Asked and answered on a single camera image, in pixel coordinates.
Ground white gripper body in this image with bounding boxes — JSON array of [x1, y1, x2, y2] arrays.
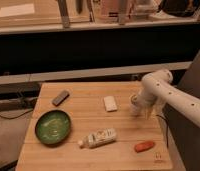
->
[[136, 88, 158, 108]]

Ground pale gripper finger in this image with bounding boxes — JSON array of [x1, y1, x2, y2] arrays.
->
[[144, 107, 154, 119]]

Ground white ceramic cup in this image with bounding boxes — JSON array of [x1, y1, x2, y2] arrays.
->
[[130, 95, 143, 116]]

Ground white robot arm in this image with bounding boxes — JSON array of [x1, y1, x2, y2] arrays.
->
[[134, 69, 200, 128]]

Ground orange carrot toy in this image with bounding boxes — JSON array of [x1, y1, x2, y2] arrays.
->
[[134, 141, 155, 153]]

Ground white rectangular block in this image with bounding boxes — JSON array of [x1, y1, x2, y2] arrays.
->
[[103, 96, 117, 112]]

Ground grey rectangular block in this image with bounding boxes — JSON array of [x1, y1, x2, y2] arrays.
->
[[52, 90, 69, 106]]

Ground green bowl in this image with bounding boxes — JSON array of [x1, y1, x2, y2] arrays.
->
[[35, 110, 71, 145]]

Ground black cable on floor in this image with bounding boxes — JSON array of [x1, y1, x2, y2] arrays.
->
[[0, 96, 36, 120]]

